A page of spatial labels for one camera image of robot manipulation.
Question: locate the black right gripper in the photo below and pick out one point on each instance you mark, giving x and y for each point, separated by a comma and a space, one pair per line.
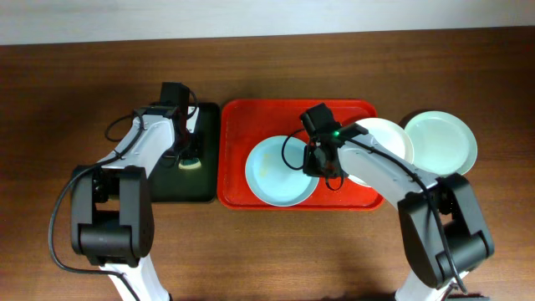
313, 168

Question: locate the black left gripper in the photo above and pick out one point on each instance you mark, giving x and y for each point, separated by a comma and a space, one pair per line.
184, 150

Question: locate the green yellow sponge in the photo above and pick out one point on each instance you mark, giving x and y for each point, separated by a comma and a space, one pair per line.
189, 163

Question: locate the light blue plate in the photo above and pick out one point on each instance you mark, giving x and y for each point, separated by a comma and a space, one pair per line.
271, 180

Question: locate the light green plate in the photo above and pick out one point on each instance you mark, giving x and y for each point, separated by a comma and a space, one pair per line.
443, 143

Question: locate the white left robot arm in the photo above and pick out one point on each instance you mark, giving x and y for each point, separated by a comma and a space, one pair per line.
112, 222

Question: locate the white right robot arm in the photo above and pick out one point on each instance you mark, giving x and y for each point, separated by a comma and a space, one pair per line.
444, 232

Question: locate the black plastic tray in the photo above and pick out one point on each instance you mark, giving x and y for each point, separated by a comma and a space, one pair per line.
169, 184

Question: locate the red plastic tray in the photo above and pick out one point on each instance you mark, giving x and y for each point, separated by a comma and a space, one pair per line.
246, 122

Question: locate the white plate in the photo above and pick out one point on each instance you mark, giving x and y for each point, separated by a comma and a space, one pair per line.
391, 136

